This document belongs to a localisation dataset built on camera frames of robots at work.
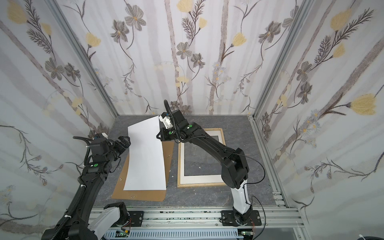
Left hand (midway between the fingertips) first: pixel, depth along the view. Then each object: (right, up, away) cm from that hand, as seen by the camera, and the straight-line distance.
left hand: (122, 137), depth 79 cm
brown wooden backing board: (+16, -33, +2) cm, 36 cm away
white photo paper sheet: (+11, -19, +5) cm, 22 cm away
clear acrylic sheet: (+42, -17, +18) cm, 49 cm away
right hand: (+19, +3, -3) cm, 20 cm away
